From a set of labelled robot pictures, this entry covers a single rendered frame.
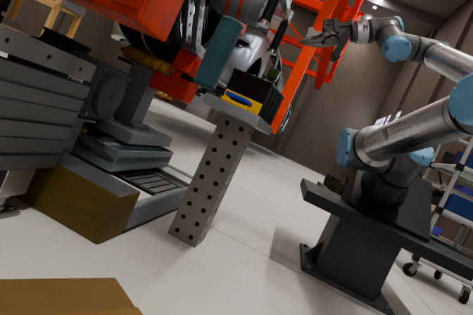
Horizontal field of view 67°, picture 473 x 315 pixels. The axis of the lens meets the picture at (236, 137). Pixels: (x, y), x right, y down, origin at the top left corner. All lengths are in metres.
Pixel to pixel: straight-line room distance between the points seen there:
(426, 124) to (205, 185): 0.65
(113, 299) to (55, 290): 0.06
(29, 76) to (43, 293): 0.48
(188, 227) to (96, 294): 0.75
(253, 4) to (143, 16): 0.65
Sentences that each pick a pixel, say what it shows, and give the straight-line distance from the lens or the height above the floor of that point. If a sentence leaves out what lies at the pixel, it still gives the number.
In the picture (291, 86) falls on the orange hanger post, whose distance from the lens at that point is 5.01.
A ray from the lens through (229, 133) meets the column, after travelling 1.10.
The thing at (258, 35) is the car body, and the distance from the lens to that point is 4.34.
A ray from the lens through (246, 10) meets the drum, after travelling 1.43.
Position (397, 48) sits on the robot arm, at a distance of 1.38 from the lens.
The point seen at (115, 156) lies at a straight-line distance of 1.21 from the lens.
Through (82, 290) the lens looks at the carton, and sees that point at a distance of 0.43.
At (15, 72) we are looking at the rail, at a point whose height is 0.32.
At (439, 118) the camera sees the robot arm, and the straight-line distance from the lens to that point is 1.00.
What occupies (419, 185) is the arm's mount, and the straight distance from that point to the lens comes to 1.76.
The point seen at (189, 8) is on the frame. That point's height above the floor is 0.70.
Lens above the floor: 0.40
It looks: 2 degrees down
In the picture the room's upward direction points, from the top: 25 degrees clockwise
